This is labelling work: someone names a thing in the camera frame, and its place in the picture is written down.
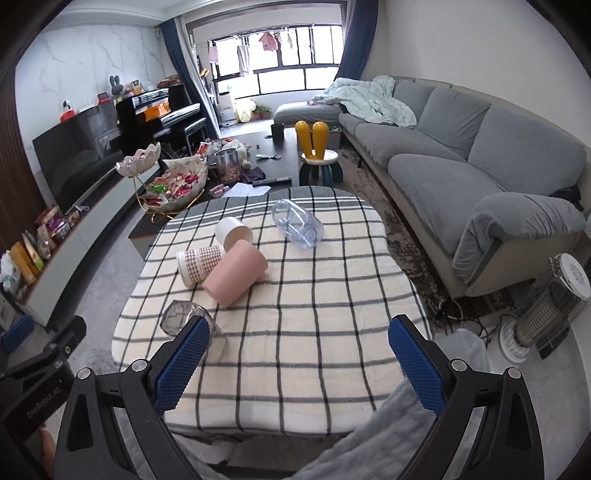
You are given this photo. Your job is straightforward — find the white air purifier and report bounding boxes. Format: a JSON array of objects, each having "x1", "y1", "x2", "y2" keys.
[{"x1": 218, "y1": 91, "x2": 236, "y2": 125}]

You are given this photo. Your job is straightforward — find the beige floor rug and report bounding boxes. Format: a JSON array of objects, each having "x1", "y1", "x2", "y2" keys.
[{"x1": 337, "y1": 142, "x2": 463, "y2": 333}]

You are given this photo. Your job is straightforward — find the black mug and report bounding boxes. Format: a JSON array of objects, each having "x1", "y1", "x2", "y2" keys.
[{"x1": 270, "y1": 123, "x2": 284, "y2": 143}]

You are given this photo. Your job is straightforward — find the white tissue bag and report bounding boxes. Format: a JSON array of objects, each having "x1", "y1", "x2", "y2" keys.
[{"x1": 0, "y1": 251, "x2": 21, "y2": 295}]

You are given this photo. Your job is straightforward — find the houndstooth paper cup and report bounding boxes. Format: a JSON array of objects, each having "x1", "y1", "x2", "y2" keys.
[{"x1": 176, "y1": 245, "x2": 225, "y2": 288}]

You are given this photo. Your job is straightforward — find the black remote control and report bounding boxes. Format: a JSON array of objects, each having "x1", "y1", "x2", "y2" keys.
[{"x1": 252, "y1": 176, "x2": 291, "y2": 187}]

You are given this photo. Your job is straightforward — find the grey fleece blanket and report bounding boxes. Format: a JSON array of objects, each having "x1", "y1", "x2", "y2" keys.
[{"x1": 82, "y1": 329, "x2": 491, "y2": 480}]

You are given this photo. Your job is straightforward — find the mint green throw blanket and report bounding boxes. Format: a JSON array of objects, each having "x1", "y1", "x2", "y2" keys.
[{"x1": 311, "y1": 75, "x2": 418, "y2": 128}]

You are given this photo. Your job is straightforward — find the cream plaid blanket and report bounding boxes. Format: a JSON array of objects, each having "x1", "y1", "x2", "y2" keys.
[{"x1": 111, "y1": 187, "x2": 432, "y2": 436}]

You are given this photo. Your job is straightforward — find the clear snack jar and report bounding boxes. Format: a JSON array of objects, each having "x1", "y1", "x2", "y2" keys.
[{"x1": 213, "y1": 148, "x2": 242, "y2": 186}]

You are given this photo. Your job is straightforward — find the grey sectional sofa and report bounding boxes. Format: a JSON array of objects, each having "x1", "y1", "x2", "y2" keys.
[{"x1": 274, "y1": 77, "x2": 590, "y2": 298}]

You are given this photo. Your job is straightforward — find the pink plastic cup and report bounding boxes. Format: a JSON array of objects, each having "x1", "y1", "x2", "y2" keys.
[{"x1": 202, "y1": 240, "x2": 269, "y2": 307}]

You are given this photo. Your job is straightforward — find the two tier snack bowl stand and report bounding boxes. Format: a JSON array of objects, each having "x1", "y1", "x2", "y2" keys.
[{"x1": 115, "y1": 142, "x2": 208, "y2": 222}]

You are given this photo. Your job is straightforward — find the navy blue curtain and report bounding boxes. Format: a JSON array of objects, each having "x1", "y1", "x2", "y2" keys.
[{"x1": 159, "y1": 17, "x2": 221, "y2": 139}]

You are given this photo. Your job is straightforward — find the white long tv cabinet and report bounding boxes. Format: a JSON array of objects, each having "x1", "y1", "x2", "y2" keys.
[{"x1": 20, "y1": 165, "x2": 158, "y2": 328}]

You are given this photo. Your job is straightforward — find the orange snack bag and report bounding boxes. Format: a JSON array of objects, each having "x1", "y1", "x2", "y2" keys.
[{"x1": 9, "y1": 242, "x2": 38, "y2": 285}]

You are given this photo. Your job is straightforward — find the white plastic cup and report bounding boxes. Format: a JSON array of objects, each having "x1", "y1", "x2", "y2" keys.
[{"x1": 214, "y1": 217, "x2": 253, "y2": 251}]

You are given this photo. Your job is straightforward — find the yellow rabbit ear stool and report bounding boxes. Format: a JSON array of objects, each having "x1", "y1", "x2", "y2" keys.
[{"x1": 294, "y1": 120, "x2": 344, "y2": 187}]

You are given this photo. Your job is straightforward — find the clear bluish plastic cup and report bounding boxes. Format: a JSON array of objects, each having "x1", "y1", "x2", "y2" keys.
[{"x1": 271, "y1": 199, "x2": 325, "y2": 250}]

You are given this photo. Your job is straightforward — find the black flat screen television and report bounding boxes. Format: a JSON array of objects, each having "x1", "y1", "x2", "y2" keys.
[{"x1": 33, "y1": 102, "x2": 123, "y2": 212}]

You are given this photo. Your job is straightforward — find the white electric heater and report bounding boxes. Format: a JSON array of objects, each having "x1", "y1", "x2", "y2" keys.
[{"x1": 499, "y1": 253, "x2": 590, "y2": 364}]

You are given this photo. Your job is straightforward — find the clear smoky glass cup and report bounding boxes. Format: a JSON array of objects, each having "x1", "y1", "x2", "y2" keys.
[{"x1": 160, "y1": 300, "x2": 228, "y2": 363}]

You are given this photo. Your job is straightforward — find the black upright piano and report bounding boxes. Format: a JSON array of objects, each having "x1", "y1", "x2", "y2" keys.
[{"x1": 115, "y1": 84, "x2": 207, "y2": 154}]

